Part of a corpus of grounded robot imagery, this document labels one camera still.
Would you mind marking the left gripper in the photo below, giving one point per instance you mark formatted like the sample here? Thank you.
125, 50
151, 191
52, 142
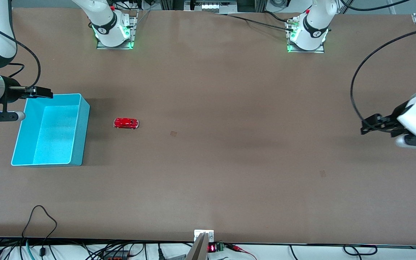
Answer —
392, 118

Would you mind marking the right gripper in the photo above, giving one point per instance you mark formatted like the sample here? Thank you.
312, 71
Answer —
8, 92

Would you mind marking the red beetle toy car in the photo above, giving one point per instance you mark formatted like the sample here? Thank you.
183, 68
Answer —
125, 123

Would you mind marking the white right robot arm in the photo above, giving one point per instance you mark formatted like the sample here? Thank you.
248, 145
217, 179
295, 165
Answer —
108, 21

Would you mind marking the blue plastic box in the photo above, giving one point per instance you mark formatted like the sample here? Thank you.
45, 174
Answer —
54, 133

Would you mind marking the small brown tape patch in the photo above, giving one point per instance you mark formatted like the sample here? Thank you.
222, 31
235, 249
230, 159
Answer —
173, 133

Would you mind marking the black power strip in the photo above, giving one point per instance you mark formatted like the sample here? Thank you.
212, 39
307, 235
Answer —
116, 255

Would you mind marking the grey equipment with white light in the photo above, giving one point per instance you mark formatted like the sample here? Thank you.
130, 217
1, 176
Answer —
211, 6

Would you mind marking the small red display module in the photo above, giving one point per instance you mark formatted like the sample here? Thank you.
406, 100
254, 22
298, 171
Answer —
212, 248

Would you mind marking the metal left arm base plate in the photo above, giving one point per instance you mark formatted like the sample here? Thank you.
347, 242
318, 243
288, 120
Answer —
320, 50

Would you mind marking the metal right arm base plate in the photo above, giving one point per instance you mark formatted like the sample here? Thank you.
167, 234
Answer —
133, 25

